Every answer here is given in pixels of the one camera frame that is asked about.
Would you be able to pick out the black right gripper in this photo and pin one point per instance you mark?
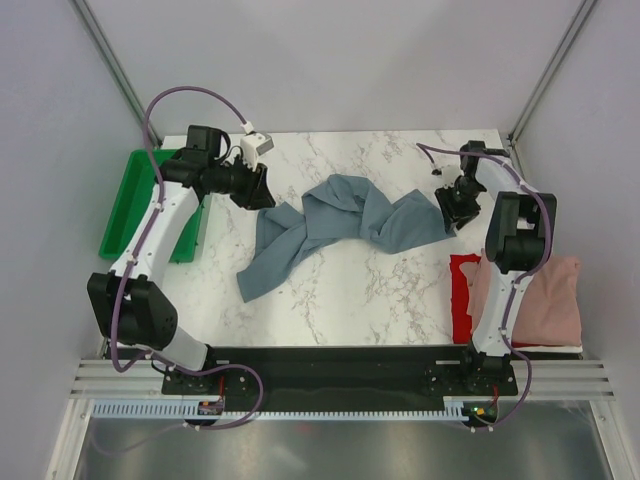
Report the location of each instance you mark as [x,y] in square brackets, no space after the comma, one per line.
[450,211]

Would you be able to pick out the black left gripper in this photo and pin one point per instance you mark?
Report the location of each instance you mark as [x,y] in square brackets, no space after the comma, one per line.
[256,194]

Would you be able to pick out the blue grey t shirt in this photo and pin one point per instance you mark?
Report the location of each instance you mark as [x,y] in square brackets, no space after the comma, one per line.
[341,208]

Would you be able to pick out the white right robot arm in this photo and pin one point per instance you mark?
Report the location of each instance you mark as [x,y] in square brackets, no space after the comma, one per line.
[517,244]

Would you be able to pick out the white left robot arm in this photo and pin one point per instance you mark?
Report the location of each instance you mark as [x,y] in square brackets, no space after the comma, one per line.
[128,303]

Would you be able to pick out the red folded t shirt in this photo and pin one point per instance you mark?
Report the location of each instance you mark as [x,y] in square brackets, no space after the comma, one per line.
[464,318]

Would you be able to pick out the green plastic bin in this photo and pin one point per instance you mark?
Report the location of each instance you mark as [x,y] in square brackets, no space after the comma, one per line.
[130,204]

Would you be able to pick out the pink folded t shirt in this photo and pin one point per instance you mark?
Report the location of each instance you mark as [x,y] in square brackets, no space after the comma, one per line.
[549,313]

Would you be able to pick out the white folded t shirt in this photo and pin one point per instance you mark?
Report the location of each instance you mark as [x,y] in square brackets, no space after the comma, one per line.
[548,349]

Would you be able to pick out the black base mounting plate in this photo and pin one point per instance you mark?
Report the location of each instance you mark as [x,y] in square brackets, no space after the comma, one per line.
[340,380]

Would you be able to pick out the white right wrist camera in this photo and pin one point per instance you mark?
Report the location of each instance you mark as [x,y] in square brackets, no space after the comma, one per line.
[446,174]

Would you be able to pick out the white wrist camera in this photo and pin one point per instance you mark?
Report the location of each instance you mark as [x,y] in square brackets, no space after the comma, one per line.
[446,174]
[255,145]

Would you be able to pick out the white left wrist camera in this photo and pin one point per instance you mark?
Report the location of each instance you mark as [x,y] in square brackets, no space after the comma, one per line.
[255,145]

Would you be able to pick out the light blue cable duct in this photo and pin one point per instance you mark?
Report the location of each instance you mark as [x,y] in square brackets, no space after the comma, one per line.
[196,410]

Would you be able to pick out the aluminium front frame rail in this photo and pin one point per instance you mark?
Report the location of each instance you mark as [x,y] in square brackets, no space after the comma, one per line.
[551,380]

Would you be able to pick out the aluminium right corner post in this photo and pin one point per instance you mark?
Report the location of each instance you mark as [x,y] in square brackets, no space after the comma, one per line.
[573,30]

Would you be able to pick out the aluminium corner post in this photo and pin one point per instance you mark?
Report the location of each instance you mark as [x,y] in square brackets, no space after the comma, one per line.
[109,58]
[573,30]

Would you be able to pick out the aluminium left corner post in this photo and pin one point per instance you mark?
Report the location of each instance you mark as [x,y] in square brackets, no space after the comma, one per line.
[109,58]

